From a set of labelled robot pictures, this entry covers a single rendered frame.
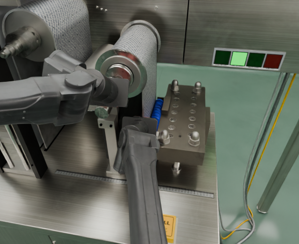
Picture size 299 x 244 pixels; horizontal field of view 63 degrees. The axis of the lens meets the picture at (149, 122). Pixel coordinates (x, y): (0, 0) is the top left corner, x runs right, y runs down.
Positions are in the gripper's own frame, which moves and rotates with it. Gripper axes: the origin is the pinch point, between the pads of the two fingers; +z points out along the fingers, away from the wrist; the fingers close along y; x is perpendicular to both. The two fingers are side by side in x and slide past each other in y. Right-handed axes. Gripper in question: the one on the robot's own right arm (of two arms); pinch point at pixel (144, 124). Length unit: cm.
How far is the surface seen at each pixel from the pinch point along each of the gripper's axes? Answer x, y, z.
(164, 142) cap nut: -4.4, 7.2, -2.4
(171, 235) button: -26.1, 12.8, -16.8
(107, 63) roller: 17.7, -9.3, -13.4
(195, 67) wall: 41, 18, 279
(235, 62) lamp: 24.1, 29.2, 20.8
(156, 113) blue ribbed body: 3.0, 2.3, 9.8
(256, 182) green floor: -56, 73, 117
